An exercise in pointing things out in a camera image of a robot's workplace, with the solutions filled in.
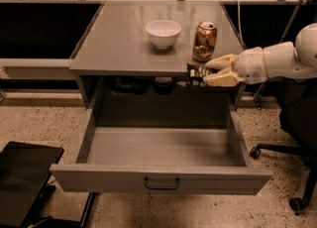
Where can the black office chair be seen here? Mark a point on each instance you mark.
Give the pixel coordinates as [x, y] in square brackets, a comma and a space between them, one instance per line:
[299, 120]

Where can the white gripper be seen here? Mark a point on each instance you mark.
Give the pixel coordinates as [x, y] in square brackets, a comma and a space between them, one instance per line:
[252, 65]

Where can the rxbar chocolate wrapper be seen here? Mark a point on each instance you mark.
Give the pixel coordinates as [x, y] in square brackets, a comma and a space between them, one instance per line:
[198, 72]

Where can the gold soda can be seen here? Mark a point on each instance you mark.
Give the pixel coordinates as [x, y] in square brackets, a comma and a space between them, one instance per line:
[204, 41]

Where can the black tablet screen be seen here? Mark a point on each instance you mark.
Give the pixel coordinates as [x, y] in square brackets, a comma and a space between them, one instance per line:
[24, 171]

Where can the grey open top drawer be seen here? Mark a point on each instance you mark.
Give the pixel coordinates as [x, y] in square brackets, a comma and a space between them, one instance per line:
[206, 161]

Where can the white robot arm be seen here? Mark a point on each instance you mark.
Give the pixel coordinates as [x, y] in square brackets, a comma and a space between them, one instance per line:
[290, 60]

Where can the black drawer handle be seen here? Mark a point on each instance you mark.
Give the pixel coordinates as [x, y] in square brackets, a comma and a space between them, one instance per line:
[161, 184]

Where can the metal diagonal rod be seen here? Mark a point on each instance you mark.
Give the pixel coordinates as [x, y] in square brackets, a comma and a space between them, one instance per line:
[290, 21]

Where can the white ceramic bowl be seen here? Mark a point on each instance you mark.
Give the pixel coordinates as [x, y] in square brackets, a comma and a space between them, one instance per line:
[163, 33]

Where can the grey counter cabinet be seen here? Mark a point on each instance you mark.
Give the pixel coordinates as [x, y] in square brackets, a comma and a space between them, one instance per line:
[118, 44]

